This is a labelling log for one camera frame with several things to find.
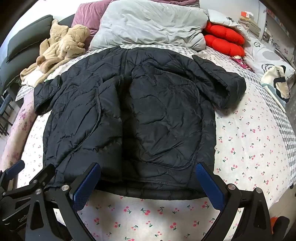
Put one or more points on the orange object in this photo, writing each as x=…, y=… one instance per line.
x=274, y=221

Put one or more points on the dark metal chair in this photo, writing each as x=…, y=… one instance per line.
x=4, y=111

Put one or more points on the pink packet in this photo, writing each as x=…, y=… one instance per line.
x=241, y=61

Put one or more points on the grey checked bed sheet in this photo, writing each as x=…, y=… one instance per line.
x=286, y=129

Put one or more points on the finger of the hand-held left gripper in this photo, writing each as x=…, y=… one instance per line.
x=13, y=168
x=49, y=170

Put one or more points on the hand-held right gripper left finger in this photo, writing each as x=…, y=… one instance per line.
x=84, y=187

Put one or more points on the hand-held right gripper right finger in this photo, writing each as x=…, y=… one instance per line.
x=209, y=187

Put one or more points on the white printed pillow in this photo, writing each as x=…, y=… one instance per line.
x=222, y=17

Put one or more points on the white tote bag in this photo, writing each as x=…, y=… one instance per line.
x=279, y=83

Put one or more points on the stack of books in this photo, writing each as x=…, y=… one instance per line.
x=249, y=23

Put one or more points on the bookshelf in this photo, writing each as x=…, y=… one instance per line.
x=277, y=27

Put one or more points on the mauve pink pillow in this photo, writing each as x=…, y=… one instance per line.
x=87, y=11

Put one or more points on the white pillow with grey dots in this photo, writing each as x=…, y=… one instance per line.
x=266, y=55

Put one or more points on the black quilted jacket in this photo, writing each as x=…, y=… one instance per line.
x=150, y=115

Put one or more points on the pink floral blanket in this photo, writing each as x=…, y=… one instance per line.
x=20, y=122

